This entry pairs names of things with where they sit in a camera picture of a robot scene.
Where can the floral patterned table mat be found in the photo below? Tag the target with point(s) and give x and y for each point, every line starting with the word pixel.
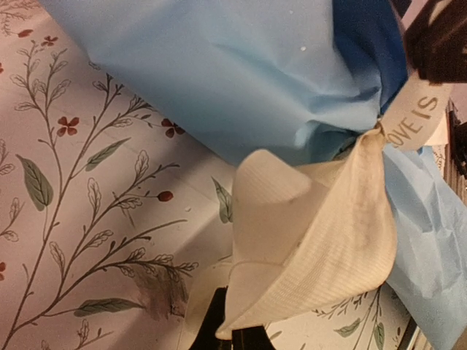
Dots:
pixel 110 212

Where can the white ribbon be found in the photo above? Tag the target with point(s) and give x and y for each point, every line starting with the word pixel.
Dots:
pixel 308 236

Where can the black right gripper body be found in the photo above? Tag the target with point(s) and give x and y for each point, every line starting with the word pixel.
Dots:
pixel 435 42

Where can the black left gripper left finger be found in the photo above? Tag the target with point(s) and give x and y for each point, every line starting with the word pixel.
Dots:
pixel 214 317

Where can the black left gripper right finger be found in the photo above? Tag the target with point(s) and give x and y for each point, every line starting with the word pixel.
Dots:
pixel 252 338

